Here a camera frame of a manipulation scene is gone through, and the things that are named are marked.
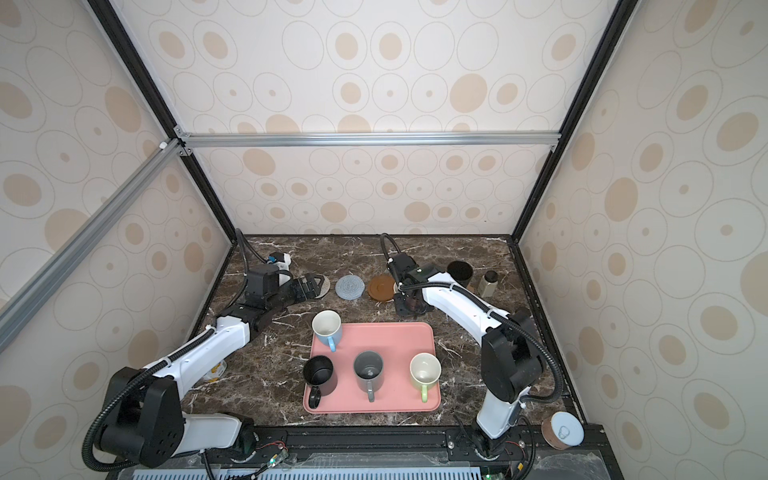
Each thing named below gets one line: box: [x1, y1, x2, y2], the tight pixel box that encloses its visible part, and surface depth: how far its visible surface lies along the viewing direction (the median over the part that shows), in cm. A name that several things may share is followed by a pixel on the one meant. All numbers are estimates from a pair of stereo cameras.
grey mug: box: [353, 350, 383, 403], surface depth 79 cm
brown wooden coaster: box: [367, 275, 395, 302], surface depth 105 cm
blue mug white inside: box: [312, 309, 342, 353], surface depth 87 cm
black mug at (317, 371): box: [303, 355, 334, 409], surface depth 80 cm
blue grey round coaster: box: [335, 274, 365, 301], surface depth 106 cm
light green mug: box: [409, 352, 442, 403], surface depth 80 cm
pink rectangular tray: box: [303, 322, 441, 414], surface depth 87 cm
